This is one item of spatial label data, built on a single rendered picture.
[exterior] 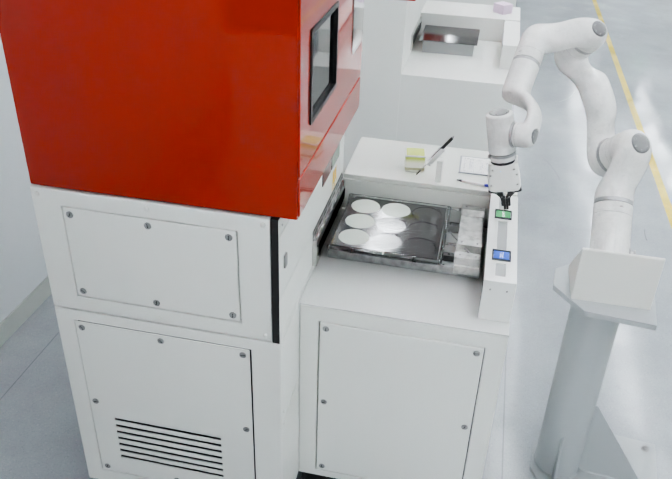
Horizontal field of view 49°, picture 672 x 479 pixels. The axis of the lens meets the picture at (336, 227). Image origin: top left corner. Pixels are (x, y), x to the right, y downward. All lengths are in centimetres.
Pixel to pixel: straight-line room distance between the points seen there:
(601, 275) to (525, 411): 99
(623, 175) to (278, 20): 127
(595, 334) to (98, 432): 165
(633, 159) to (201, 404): 153
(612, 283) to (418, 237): 61
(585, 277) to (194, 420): 128
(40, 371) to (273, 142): 194
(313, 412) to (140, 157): 107
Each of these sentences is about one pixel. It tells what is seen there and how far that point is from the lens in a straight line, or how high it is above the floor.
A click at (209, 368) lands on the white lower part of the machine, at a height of 68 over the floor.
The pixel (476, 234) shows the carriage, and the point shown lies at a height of 88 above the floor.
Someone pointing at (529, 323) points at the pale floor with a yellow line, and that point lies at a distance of 365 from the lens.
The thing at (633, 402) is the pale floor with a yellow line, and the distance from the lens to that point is 338.
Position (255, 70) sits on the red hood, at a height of 160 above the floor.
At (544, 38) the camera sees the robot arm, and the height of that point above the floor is 149.
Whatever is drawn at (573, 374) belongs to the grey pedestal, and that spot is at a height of 50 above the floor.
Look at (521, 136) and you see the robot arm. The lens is 231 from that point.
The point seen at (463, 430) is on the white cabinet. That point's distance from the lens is 245.
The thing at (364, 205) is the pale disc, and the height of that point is 90.
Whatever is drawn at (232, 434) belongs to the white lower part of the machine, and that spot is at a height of 43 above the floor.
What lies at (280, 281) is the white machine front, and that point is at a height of 103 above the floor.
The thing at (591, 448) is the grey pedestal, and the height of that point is 13.
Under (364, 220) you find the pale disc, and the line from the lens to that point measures 250.
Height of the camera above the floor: 215
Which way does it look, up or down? 31 degrees down
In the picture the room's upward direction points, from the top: 2 degrees clockwise
